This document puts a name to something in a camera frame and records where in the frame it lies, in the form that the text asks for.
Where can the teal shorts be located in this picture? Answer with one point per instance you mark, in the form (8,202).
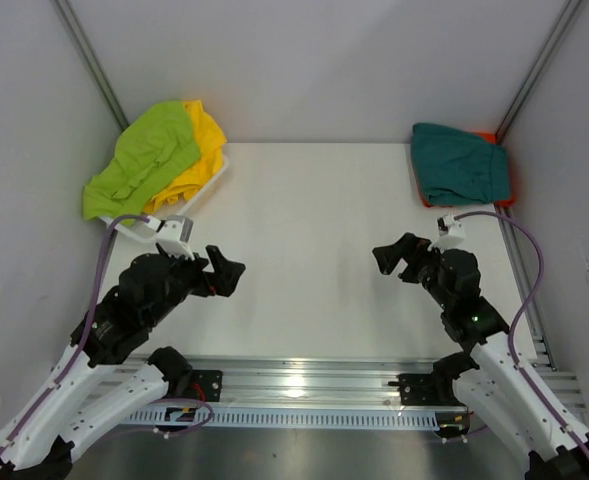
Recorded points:
(459,165)

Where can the yellow shorts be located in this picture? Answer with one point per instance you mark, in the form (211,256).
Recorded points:
(210,139)

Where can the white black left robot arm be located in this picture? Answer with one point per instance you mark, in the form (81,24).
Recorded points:
(58,425)

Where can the aluminium frame post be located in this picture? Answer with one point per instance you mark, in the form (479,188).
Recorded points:
(559,31)
(82,44)

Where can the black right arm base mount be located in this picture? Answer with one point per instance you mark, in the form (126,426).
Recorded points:
(436,387)

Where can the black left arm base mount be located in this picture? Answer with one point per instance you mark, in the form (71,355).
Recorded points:
(183,380)

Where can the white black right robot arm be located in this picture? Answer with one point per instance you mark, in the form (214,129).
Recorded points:
(489,375)

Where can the lime green shorts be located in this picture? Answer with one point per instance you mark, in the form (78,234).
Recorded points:
(147,157)

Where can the aluminium frame post left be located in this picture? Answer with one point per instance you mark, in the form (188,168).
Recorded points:
(82,44)

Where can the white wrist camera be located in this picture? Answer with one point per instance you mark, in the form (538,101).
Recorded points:
(451,233)
(172,235)

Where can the white perforated plastic basket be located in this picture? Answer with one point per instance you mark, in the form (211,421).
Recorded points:
(140,232)

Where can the white slotted cable duct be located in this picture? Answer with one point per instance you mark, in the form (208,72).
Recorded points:
(341,419)

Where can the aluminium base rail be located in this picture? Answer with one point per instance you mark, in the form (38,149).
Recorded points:
(310,383)

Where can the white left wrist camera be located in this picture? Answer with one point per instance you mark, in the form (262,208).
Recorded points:
(172,235)

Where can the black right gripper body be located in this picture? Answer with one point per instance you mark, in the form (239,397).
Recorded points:
(428,275)

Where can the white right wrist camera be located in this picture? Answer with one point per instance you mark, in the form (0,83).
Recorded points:
(451,233)

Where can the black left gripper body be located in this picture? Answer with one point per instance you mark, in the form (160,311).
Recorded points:
(188,277)

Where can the orange shorts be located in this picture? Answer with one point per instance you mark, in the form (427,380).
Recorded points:
(489,137)

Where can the aluminium frame post right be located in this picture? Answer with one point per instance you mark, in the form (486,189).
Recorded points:
(559,31)

